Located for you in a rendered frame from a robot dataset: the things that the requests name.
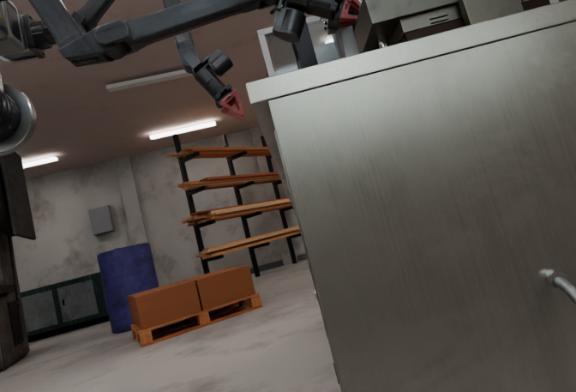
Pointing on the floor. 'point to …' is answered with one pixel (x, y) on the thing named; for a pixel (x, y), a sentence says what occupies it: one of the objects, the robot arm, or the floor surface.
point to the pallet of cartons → (191, 303)
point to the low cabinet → (64, 307)
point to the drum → (125, 280)
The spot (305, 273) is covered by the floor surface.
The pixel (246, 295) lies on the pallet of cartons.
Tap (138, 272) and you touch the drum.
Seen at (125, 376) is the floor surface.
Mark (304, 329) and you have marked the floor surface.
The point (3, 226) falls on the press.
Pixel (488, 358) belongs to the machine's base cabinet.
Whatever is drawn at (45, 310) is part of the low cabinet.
